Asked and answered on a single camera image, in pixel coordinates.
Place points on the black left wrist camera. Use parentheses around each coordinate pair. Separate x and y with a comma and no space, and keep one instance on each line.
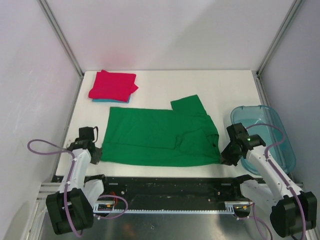
(89,133)

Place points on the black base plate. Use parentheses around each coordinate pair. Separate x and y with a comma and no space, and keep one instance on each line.
(172,193)

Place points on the white slotted cable duct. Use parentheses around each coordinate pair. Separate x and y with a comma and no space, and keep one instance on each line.
(228,207)

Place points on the aluminium front rail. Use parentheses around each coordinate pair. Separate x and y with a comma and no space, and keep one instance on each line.
(49,188)

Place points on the teal plastic bin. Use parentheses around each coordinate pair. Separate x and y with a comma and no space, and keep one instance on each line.
(265,122)

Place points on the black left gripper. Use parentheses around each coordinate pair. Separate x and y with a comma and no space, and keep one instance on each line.
(96,159)

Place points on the aluminium frame post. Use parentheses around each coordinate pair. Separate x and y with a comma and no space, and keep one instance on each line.
(52,20)
(280,34)

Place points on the right aluminium frame post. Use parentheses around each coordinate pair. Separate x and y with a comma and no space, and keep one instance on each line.
(280,34)

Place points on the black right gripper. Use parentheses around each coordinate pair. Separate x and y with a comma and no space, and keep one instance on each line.
(227,159)

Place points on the left aluminium frame post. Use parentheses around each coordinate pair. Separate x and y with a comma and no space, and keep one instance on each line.
(52,20)

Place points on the green t shirt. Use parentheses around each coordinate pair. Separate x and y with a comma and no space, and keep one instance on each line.
(183,136)

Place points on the folded red t shirt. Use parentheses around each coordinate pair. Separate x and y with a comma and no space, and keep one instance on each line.
(113,85)

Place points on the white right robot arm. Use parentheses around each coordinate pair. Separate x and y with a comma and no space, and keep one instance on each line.
(291,210)

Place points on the folded blue t shirt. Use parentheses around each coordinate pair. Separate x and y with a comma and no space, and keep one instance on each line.
(109,100)

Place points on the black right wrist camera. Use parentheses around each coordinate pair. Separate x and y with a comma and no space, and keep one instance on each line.
(237,133)

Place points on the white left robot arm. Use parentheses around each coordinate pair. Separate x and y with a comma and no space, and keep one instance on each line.
(70,209)

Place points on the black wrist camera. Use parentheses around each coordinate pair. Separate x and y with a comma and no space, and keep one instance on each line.
(89,133)
(237,133)

